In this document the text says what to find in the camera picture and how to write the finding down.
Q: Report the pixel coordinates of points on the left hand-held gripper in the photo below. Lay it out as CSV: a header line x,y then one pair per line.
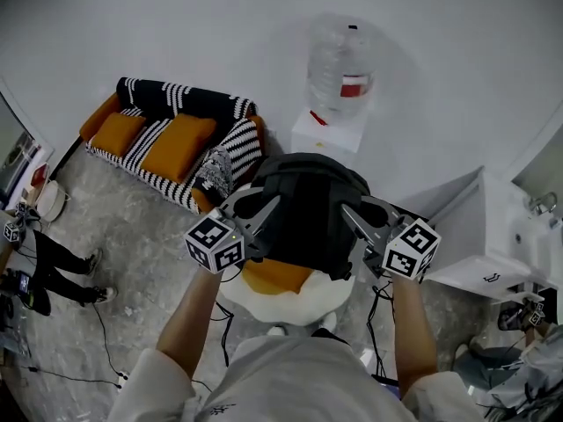
x,y
213,244

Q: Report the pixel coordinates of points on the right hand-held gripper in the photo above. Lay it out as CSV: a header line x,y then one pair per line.
x,y
409,249

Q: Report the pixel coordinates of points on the black backpack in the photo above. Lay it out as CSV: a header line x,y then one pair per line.
x,y
308,213

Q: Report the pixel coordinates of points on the white round chair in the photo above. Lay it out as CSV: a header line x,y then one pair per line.
x,y
299,308

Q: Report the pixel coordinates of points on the person's right forearm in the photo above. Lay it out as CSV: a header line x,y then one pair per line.
x,y
413,336

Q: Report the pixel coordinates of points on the person's left forearm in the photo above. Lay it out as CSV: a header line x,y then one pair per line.
x,y
189,323

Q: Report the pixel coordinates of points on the black white patterned pillow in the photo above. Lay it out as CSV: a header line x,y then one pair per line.
x,y
215,174

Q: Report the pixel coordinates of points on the small yellow-orange cushion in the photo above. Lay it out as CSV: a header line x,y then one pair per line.
x,y
277,277

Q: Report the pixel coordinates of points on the orange couch cushion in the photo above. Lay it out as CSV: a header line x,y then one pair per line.
x,y
178,147
116,134

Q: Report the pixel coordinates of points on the person's right white shoe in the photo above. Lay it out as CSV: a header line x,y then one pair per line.
x,y
327,321

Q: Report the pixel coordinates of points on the person's white shoe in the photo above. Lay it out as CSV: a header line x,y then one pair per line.
x,y
276,330
327,321

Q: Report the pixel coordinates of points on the white sink cabinet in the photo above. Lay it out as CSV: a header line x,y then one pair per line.
x,y
484,235

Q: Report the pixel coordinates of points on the person's left white shoe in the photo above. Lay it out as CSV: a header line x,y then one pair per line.
x,y
276,330

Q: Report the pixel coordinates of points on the person's black trousers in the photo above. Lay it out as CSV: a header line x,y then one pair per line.
x,y
327,334

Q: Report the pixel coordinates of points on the black white striped blanket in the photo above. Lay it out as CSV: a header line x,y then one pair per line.
x,y
176,99

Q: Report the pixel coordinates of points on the clear water bottle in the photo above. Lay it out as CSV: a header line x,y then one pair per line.
x,y
338,60

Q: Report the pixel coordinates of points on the chrome faucet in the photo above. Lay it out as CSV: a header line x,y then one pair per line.
x,y
543,202

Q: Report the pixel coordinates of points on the person's white shirt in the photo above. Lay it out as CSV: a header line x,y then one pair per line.
x,y
299,385

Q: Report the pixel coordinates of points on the white round basket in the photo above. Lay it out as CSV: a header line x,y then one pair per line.
x,y
50,200

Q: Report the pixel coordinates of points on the white power strip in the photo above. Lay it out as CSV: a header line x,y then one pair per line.
x,y
123,378

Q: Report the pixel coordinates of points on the red box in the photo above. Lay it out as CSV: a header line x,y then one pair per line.
x,y
39,175

